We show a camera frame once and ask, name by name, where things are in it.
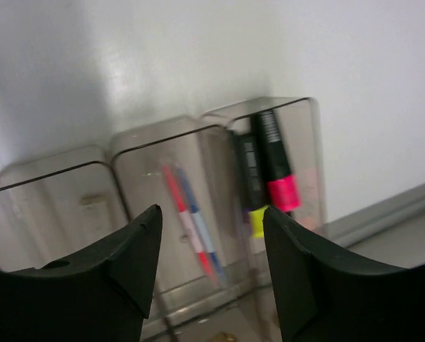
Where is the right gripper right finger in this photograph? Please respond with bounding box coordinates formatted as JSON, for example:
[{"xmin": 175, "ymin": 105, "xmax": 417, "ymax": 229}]
[{"xmin": 263, "ymin": 207, "xmax": 425, "ymax": 341}]

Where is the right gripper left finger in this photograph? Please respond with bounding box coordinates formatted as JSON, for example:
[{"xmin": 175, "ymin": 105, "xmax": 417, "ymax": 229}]
[{"xmin": 0, "ymin": 205, "xmax": 163, "ymax": 341}]

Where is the grey white eraser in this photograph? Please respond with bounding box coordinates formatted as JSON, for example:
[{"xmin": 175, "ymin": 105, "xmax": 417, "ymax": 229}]
[{"xmin": 79, "ymin": 196, "xmax": 109, "ymax": 243}]

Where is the yellow black highlighter marker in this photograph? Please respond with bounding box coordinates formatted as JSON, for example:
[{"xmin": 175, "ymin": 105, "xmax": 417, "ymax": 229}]
[{"xmin": 248, "ymin": 205, "xmax": 268, "ymax": 239}]

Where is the pink black highlighter marker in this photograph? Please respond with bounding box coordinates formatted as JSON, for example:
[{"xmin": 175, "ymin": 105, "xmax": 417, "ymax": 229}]
[{"xmin": 254, "ymin": 110, "xmax": 301, "ymax": 216}]

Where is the pink double-ended pen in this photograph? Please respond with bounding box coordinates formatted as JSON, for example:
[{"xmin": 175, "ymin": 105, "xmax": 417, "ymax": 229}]
[{"xmin": 162, "ymin": 165, "xmax": 218, "ymax": 286}]

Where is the blue ballpoint pen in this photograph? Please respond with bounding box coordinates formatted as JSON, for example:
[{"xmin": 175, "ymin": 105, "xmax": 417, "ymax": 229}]
[{"xmin": 175, "ymin": 166, "xmax": 228, "ymax": 287}]

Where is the purple black highlighter marker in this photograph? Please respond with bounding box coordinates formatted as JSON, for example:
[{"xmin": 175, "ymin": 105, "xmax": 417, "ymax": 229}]
[{"xmin": 232, "ymin": 133, "xmax": 267, "ymax": 212}]

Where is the clear plastic organizer tray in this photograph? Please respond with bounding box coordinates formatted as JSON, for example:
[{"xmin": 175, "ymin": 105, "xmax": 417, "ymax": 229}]
[{"xmin": 0, "ymin": 97, "xmax": 324, "ymax": 341}]

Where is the aluminium frame rail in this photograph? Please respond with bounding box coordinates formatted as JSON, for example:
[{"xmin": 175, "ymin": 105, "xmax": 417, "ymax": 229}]
[{"xmin": 323, "ymin": 183, "xmax": 425, "ymax": 247}]

